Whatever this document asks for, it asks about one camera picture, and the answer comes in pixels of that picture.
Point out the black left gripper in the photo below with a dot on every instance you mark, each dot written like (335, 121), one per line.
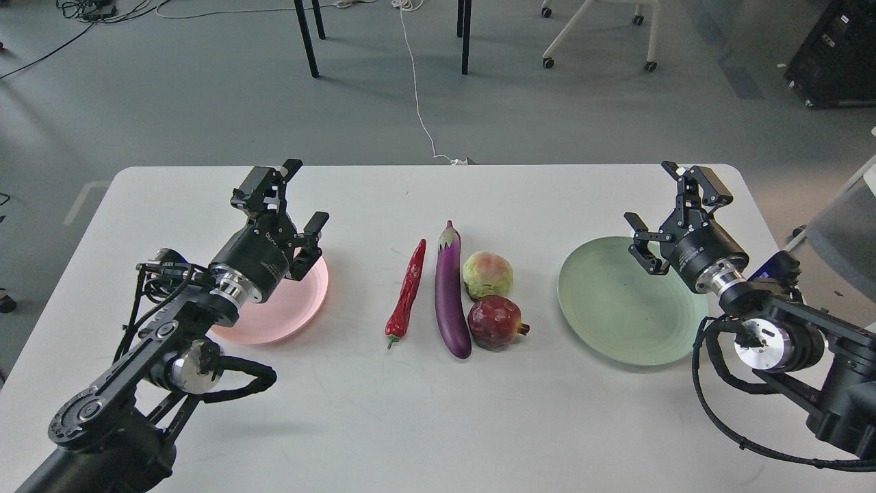
(269, 248)

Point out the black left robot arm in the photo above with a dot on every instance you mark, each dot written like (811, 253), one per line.
(119, 433)

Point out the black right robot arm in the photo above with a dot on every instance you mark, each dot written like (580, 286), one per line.
(767, 340)

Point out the green-pink guava fruit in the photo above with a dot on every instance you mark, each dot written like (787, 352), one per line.
(485, 273)

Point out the green plate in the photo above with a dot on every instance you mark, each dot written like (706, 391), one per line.
(622, 312)

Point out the black equipment case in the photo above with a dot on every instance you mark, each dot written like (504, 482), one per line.
(835, 65)

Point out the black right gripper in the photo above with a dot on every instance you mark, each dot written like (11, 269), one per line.
(692, 242)

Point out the purple eggplant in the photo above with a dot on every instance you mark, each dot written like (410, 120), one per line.
(450, 317)

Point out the red pomegranate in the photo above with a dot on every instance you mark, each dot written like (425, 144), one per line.
(495, 321)

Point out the red chili pepper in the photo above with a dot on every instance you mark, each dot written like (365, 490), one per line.
(397, 325)

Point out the pink plate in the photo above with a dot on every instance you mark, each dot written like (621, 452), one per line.
(290, 308)

